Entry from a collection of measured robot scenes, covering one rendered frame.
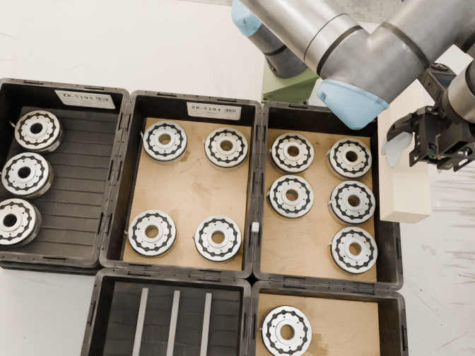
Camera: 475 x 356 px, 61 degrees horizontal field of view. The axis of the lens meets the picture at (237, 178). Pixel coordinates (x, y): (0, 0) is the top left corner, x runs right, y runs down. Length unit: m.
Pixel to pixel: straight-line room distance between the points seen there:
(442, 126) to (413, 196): 0.14
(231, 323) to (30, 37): 1.02
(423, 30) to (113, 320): 0.76
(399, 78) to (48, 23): 1.16
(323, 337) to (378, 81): 0.60
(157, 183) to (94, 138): 0.20
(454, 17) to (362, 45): 0.09
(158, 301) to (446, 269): 0.73
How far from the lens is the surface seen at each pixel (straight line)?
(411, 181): 0.73
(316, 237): 0.95
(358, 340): 0.95
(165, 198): 0.95
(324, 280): 0.83
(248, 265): 0.81
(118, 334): 0.92
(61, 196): 1.01
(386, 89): 0.49
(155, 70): 1.27
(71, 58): 1.35
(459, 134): 0.59
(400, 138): 0.71
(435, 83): 0.65
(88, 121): 1.07
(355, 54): 0.49
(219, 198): 0.94
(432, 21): 0.50
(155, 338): 0.91
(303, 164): 0.96
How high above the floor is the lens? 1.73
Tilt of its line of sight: 70 degrees down
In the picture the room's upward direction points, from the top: 8 degrees clockwise
